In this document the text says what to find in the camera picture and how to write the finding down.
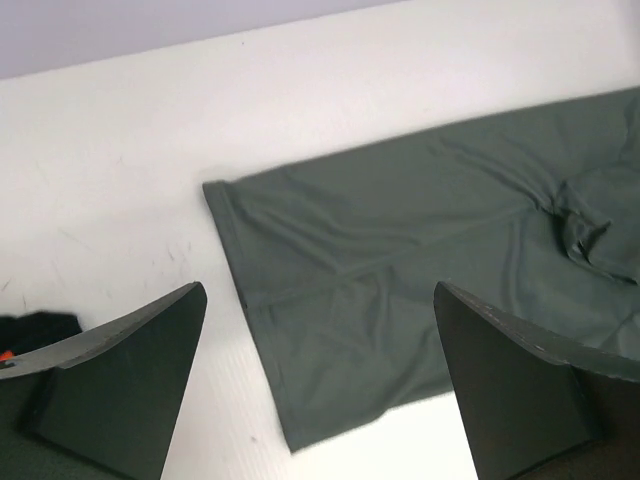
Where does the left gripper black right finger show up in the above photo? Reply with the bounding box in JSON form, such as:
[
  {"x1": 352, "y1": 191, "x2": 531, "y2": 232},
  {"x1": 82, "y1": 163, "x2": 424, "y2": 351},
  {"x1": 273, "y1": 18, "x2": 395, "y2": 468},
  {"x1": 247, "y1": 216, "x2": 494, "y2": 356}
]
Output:
[{"x1": 434, "y1": 282, "x2": 639, "y2": 480}]

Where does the grey t shirt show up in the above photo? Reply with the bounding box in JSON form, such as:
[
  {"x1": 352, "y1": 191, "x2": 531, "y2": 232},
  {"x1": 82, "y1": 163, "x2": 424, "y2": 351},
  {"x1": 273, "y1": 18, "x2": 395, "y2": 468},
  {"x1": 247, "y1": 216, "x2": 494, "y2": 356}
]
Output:
[{"x1": 203, "y1": 88, "x2": 639, "y2": 452}]

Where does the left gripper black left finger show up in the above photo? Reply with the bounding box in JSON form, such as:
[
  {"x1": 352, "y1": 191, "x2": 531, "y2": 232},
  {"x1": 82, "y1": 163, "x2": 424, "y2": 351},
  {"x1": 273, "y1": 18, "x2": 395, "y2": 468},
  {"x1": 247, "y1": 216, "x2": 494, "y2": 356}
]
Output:
[{"x1": 1, "y1": 282, "x2": 207, "y2": 479}]

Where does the black folded t shirt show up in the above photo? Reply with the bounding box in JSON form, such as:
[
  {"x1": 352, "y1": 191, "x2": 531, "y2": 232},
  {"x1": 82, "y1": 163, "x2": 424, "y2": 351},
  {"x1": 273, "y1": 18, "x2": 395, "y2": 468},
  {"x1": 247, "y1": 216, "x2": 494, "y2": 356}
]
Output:
[{"x1": 0, "y1": 311, "x2": 82, "y2": 357}]

